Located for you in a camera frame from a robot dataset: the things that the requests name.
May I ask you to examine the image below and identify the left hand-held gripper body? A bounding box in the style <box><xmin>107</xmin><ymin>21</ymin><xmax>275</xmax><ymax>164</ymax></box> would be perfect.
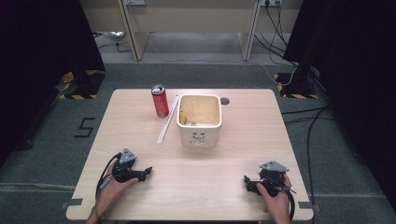
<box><xmin>111</xmin><ymin>147</ymin><xmax>140</xmax><ymax>184</ymax></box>

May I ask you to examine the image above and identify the black stand base striped tape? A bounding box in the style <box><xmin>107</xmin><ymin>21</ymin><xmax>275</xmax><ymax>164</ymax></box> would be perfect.
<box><xmin>58</xmin><ymin>70</ymin><xmax>106</xmax><ymax>101</ymax></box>
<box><xmin>273</xmin><ymin>71</ymin><xmax>319</xmax><ymax>100</ymax></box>

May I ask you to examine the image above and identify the beige wooden desk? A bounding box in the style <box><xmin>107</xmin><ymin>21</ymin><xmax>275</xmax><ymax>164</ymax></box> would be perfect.
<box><xmin>78</xmin><ymin>0</ymin><xmax>304</xmax><ymax>62</ymax></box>

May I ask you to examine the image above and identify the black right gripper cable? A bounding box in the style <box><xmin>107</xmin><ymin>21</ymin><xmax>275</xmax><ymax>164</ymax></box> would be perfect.
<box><xmin>281</xmin><ymin>186</ymin><xmax>297</xmax><ymax>222</ymax></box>

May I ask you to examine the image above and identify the grey tape strip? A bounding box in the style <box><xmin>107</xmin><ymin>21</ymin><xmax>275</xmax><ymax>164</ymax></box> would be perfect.
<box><xmin>297</xmin><ymin>201</ymin><xmax>321</xmax><ymax>213</ymax></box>
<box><xmin>60</xmin><ymin>198</ymin><xmax>84</xmax><ymax>210</ymax></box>

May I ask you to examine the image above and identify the person's right hand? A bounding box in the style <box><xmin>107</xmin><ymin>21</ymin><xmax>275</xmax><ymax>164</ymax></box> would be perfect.
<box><xmin>255</xmin><ymin>174</ymin><xmax>293</xmax><ymax>220</ymax></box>

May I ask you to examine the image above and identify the black curtain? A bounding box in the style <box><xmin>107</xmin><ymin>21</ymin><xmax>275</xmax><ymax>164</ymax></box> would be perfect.
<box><xmin>0</xmin><ymin>0</ymin><xmax>106</xmax><ymax>167</ymax></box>
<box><xmin>282</xmin><ymin>0</ymin><xmax>396</xmax><ymax>213</ymax></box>

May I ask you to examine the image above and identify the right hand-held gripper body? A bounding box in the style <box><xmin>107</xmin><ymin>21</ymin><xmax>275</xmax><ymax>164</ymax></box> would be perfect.
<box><xmin>259</xmin><ymin>160</ymin><xmax>290</xmax><ymax>198</ymax></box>

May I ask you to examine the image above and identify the white paper-wrapped straw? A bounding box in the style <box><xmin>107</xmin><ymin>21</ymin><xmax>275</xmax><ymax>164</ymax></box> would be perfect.
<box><xmin>156</xmin><ymin>94</ymin><xmax>181</xmax><ymax>146</ymax></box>

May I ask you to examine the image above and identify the person's left hand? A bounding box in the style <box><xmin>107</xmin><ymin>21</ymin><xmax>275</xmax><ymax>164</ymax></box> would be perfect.
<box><xmin>95</xmin><ymin>173</ymin><xmax>140</xmax><ymax>216</ymax></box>

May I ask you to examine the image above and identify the crumpled silver foil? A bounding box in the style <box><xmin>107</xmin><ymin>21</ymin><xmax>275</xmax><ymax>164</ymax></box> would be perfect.
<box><xmin>104</xmin><ymin>30</ymin><xmax>126</xmax><ymax>42</ymax></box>

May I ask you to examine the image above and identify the bundle of black wall cables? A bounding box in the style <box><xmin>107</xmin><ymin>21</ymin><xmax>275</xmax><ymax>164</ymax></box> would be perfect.
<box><xmin>253</xmin><ymin>0</ymin><xmax>301</xmax><ymax>68</ymax></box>

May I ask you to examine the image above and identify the red soda can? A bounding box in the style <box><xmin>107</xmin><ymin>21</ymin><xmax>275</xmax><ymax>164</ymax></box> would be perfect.
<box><xmin>150</xmin><ymin>84</ymin><xmax>171</xmax><ymax>119</ymax></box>

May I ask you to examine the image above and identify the thin black floor cable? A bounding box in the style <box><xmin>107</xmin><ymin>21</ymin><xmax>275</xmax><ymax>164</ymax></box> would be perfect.
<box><xmin>92</xmin><ymin>32</ymin><xmax>133</xmax><ymax>53</ymax></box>

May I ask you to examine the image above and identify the cream square bin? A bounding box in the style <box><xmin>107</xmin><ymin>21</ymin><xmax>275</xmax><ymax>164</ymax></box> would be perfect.
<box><xmin>176</xmin><ymin>93</ymin><xmax>223</xmax><ymax>149</ymax></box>

